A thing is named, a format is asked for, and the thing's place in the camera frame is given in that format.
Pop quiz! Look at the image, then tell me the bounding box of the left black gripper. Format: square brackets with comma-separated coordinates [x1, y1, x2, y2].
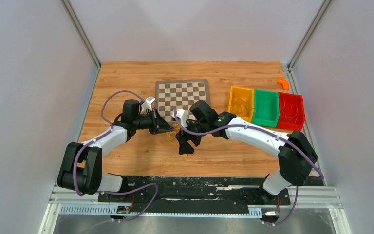
[133, 108, 174, 135]

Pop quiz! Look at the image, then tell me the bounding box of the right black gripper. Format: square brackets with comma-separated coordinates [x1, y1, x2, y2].
[176, 117, 209, 154]

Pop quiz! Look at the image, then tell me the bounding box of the thin cable pile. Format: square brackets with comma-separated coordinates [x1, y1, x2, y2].
[159, 124, 183, 167]

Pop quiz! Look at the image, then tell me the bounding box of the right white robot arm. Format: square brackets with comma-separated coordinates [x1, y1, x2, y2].
[171, 100, 324, 204]

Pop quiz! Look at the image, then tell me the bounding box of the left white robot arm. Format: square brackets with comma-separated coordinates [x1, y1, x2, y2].
[57, 99, 174, 202]

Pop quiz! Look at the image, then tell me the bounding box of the wooden chessboard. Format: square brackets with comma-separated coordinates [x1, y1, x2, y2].
[155, 79, 210, 125]

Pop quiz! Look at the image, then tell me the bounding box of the yellow plastic bin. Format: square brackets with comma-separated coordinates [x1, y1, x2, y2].
[228, 86, 255, 122]

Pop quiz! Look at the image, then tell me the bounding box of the green plastic bin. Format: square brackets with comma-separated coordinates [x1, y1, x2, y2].
[251, 89, 280, 127]

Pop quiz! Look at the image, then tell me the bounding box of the red plastic bin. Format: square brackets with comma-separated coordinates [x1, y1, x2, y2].
[276, 92, 306, 131]

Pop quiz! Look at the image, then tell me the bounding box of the orange curved plastic piece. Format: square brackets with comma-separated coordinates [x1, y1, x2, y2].
[277, 78, 290, 90]

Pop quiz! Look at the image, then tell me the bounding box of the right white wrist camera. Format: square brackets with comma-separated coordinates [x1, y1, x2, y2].
[172, 109, 188, 129]

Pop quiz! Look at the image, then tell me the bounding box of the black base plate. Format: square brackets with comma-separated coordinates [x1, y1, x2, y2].
[98, 176, 291, 214]

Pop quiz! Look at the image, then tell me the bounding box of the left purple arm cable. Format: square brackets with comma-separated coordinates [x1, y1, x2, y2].
[72, 90, 146, 196]

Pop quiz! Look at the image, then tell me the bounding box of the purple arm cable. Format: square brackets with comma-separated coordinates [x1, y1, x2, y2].
[172, 110, 325, 180]
[72, 90, 146, 196]

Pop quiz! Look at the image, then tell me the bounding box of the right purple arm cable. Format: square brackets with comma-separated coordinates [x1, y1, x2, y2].
[172, 110, 325, 180]

